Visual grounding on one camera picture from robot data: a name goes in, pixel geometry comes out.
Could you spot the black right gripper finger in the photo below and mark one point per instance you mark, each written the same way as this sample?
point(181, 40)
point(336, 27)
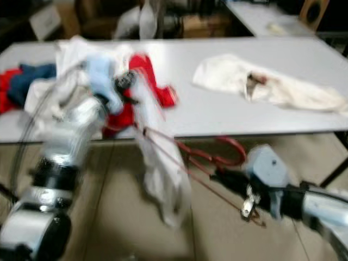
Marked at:
point(232, 185)
point(239, 175)

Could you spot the red clothes hanger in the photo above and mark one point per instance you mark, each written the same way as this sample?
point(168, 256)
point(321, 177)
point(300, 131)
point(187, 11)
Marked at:
point(196, 150)

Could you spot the white short sleeve shirt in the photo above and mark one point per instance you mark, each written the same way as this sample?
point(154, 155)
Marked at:
point(166, 174)

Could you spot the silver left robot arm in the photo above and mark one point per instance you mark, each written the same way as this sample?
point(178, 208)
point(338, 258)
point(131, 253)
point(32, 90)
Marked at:
point(73, 130)

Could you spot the red crumpled garment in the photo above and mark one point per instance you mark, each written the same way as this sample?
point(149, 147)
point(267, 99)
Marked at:
point(8, 89)
point(144, 65)

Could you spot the white crumpled garment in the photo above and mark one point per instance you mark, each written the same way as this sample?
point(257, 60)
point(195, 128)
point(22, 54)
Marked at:
point(73, 54)

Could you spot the white draped cloth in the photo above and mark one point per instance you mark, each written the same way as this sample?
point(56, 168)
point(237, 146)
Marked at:
point(147, 19)

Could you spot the dark blue crumpled garment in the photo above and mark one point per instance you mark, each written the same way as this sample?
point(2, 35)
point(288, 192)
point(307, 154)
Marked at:
point(32, 81)

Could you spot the flat brown cardboard box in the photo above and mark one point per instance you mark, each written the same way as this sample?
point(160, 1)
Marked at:
point(201, 24)

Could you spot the white sign card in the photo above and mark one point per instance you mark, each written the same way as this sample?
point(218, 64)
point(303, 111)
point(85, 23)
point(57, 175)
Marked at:
point(46, 22)

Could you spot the cream garment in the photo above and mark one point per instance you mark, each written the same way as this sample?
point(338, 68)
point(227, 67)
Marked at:
point(228, 73)

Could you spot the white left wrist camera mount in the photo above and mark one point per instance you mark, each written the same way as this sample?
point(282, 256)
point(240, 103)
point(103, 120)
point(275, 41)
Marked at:
point(103, 79)

